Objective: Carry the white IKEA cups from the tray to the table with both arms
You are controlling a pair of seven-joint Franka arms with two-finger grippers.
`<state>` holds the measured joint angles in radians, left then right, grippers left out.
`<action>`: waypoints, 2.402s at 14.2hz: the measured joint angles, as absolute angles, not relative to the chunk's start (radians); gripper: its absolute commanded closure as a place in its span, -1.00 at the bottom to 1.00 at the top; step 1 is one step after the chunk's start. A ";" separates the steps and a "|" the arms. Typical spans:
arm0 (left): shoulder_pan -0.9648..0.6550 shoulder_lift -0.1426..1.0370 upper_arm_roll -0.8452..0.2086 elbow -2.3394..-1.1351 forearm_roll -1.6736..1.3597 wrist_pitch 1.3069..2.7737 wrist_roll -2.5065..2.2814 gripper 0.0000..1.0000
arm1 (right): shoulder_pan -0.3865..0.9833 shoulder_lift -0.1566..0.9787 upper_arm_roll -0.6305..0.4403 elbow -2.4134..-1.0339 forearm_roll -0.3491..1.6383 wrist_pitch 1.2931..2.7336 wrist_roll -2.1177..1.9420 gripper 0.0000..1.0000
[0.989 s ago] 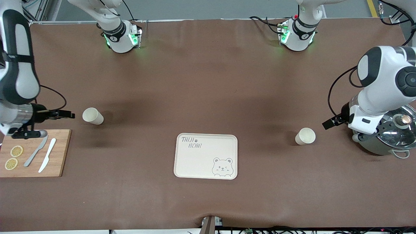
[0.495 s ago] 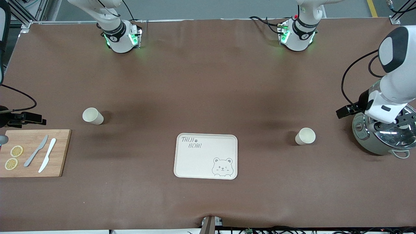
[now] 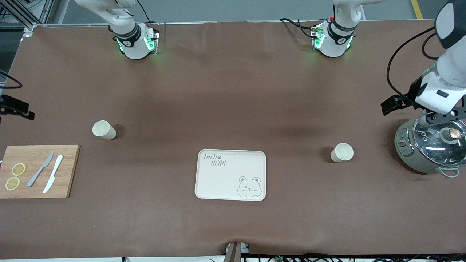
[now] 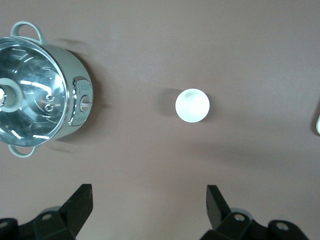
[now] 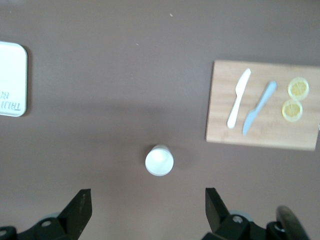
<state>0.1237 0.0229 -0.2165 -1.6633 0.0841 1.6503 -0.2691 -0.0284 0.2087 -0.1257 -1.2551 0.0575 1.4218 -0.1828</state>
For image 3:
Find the white paper cup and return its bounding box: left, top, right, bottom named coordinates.
left=330, top=143, right=354, bottom=163
left=92, top=120, right=117, bottom=140

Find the bamboo cutting board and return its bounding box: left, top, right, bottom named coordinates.
left=0, top=145, right=80, bottom=199

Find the grey-green electric cooking pot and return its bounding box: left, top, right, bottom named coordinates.
left=395, top=114, right=466, bottom=178

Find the glass pot lid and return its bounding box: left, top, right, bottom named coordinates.
left=413, top=114, right=466, bottom=168

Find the grey plastic knife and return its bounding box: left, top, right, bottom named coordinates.
left=27, top=151, right=54, bottom=187

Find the white plastic knife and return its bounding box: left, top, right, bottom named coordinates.
left=43, top=155, right=63, bottom=194

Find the cream bear print tray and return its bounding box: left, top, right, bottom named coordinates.
left=194, top=149, right=267, bottom=202

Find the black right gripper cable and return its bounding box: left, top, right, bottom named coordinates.
left=0, top=70, right=23, bottom=89

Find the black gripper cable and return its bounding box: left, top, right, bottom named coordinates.
left=0, top=70, right=23, bottom=89
left=386, top=26, right=437, bottom=99

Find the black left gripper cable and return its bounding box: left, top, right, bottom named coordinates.
left=386, top=26, right=437, bottom=99

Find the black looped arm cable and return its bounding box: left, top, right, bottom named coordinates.
left=421, top=34, right=439, bottom=61

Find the aluminium extrusion frame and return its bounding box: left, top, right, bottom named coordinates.
left=0, top=0, right=70, bottom=39

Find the metal table edge rail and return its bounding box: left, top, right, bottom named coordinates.
left=43, top=22, right=166, bottom=28

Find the black left arm base cable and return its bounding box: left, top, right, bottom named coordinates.
left=279, top=17, right=318, bottom=39

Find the black arm base cable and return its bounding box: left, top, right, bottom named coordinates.
left=279, top=17, right=318, bottom=39
left=136, top=0, right=161, bottom=26

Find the black right arm base cable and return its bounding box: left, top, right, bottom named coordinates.
left=136, top=0, right=161, bottom=26

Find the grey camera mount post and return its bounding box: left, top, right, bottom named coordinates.
left=225, top=241, right=251, bottom=262

